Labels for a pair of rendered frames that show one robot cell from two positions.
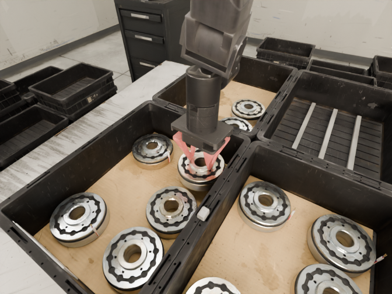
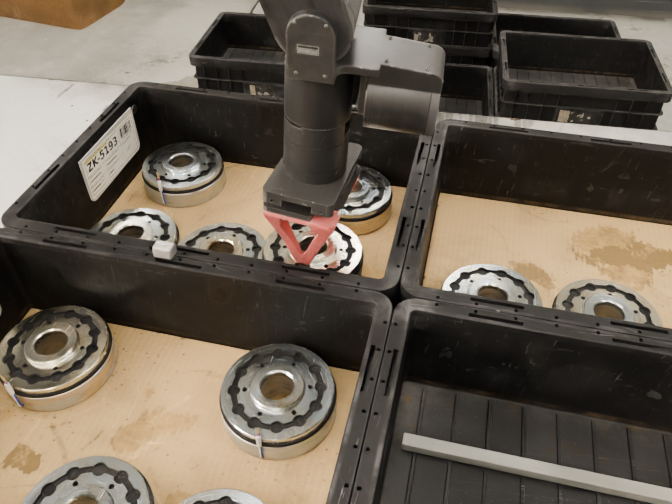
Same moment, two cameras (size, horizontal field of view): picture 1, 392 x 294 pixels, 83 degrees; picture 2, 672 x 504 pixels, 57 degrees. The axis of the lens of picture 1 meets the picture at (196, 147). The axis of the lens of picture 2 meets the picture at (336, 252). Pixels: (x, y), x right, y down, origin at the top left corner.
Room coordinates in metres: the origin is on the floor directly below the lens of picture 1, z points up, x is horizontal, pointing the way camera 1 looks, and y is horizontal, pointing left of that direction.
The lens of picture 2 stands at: (0.19, -0.46, 1.32)
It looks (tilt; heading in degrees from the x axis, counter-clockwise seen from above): 43 degrees down; 71
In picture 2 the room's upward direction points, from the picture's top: straight up
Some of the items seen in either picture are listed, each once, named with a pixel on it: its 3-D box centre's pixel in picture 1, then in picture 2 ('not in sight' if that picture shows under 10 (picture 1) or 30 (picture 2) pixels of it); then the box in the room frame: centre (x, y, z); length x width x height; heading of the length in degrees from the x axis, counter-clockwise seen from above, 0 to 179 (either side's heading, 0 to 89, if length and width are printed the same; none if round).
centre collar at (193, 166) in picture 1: (200, 162); (313, 247); (0.32, -0.01, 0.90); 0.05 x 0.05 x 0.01
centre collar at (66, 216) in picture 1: (77, 213); (181, 162); (0.21, 0.23, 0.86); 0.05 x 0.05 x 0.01
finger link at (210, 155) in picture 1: (205, 149); (308, 218); (0.31, -0.02, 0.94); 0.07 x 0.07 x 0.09; 55
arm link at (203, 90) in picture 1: (205, 84); (326, 87); (0.33, -0.01, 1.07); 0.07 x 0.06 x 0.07; 153
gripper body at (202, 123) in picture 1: (202, 116); (315, 148); (0.32, -0.01, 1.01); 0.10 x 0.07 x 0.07; 55
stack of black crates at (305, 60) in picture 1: (279, 73); not in sight; (1.79, -0.71, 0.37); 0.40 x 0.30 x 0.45; 62
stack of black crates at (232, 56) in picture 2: not in sight; (280, 110); (0.56, 1.13, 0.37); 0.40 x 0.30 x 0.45; 152
